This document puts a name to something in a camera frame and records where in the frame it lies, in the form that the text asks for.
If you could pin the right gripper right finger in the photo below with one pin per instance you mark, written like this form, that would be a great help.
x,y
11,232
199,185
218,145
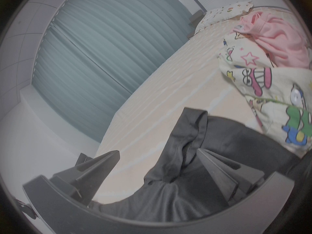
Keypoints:
x,y
224,177

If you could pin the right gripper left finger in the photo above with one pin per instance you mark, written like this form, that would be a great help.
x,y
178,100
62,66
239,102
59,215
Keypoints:
x,y
97,172

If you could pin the black garment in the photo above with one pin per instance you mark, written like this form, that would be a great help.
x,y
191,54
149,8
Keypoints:
x,y
170,191

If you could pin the bed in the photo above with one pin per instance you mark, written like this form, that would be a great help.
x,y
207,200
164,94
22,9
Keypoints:
x,y
170,82

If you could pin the blue-green curtain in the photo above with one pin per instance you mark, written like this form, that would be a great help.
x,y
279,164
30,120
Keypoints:
x,y
121,21
73,89

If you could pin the white printed garment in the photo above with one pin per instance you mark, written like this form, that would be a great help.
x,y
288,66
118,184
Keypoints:
x,y
275,99

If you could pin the pink garment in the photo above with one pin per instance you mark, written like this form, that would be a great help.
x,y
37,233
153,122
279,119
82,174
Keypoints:
x,y
280,43

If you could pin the grey bedside table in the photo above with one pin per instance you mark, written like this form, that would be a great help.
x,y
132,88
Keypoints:
x,y
196,18

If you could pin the white printed pillow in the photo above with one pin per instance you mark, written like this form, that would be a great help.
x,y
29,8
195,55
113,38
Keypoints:
x,y
214,16

